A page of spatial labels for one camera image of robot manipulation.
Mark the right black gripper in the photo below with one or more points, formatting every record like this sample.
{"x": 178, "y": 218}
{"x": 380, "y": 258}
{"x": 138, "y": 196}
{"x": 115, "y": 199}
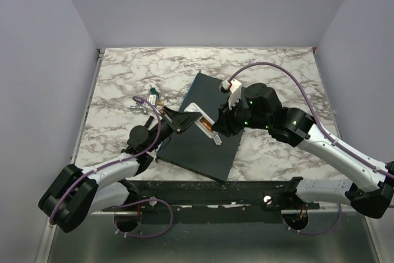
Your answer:
{"x": 225, "y": 124}

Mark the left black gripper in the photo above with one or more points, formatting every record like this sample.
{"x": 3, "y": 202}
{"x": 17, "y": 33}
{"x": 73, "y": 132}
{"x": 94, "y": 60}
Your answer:
{"x": 180, "y": 119}

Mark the white remote control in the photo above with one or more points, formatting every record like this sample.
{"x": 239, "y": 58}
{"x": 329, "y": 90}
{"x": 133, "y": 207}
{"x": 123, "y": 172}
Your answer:
{"x": 192, "y": 107}

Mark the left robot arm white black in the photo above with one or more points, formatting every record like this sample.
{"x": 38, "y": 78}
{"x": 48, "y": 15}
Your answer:
{"x": 101, "y": 176}

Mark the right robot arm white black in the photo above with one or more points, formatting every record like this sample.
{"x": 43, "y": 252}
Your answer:
{"x": 368, "y": 183}

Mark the dark flat metal box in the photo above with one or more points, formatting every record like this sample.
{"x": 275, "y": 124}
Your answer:
{"x": 192, "y": 149}

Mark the chrome metal fitting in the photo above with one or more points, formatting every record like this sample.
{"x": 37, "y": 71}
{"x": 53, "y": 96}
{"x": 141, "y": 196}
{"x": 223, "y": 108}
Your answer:
{"x": 139, "y": 107}

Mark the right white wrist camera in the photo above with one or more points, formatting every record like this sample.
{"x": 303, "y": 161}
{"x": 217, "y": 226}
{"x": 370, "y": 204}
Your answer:
{"x": 233, "y": 88}

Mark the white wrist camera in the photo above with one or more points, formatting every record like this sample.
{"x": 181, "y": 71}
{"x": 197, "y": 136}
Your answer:
{"x": 233, "y": 88}
{"x": 153, "y": 99}

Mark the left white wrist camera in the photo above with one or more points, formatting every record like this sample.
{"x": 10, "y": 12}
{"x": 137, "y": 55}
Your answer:
{"x": 153, "y": 99}

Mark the green handled screwdriver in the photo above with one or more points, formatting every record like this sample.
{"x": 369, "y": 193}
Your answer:
{"x": 154, "y": 91}

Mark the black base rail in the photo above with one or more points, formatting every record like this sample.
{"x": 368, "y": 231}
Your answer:
{"x": 184, "y": 202}

